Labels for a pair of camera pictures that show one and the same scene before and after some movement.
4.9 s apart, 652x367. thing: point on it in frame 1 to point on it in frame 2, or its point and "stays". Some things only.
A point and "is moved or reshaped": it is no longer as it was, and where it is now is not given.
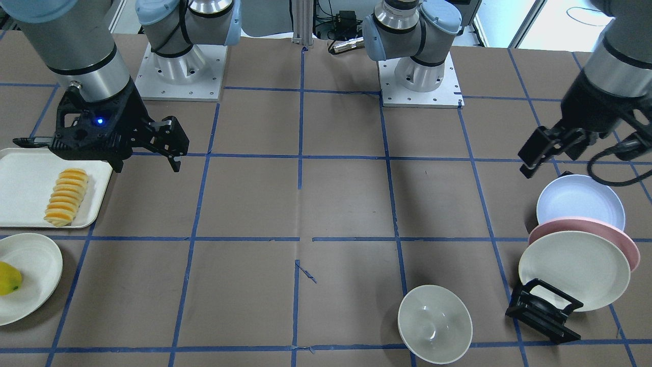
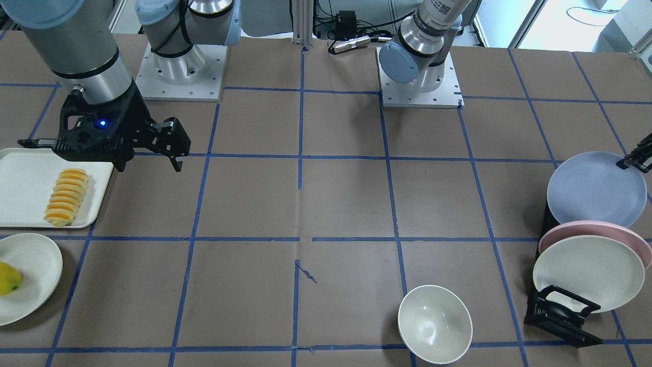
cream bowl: [434, 324] stays
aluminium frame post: [302, 15] stays
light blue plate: [580, 195] is moved or reshaped
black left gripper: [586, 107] to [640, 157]
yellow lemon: [10, 278] stays
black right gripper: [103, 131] stays
